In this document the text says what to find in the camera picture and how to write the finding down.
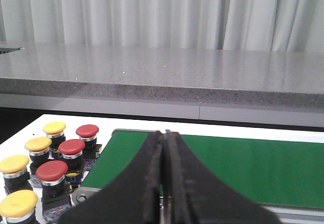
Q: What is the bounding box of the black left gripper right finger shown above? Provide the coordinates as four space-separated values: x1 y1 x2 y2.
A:
165 131 280 223

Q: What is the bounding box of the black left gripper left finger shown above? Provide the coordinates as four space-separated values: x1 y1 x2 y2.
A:
58 130 162 223

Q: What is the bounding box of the red mushroom push button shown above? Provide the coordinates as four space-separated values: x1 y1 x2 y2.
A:
36 160 71 223
58 139 85 170
75 124 102 160

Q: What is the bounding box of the yellow mushroom push button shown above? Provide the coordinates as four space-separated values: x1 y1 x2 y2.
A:
1 190 38 224
1 155 33 195
24 137 52 168
43 121 66 151

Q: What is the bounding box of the green conveyor belt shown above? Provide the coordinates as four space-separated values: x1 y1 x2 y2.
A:
83 130 323 208

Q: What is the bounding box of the white pleated curtain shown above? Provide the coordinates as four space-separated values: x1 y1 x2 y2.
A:
1 0 323 52

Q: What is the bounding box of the aluminium conveyor frame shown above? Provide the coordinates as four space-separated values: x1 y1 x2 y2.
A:
72 129 323 223

